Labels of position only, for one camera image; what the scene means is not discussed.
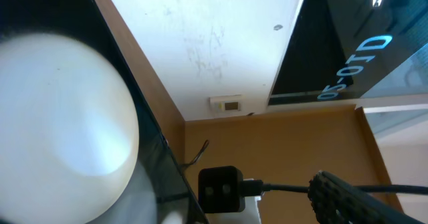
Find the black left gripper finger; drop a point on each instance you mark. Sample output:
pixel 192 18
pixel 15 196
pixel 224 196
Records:
pixel 334 201

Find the black smartphone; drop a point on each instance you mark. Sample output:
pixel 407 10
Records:
pixel 79 142

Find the dark glass door panel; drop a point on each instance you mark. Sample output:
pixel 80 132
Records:
pixel 351 49

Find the white wall switch plate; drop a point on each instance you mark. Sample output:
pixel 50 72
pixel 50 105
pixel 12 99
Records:
pixel 221 104

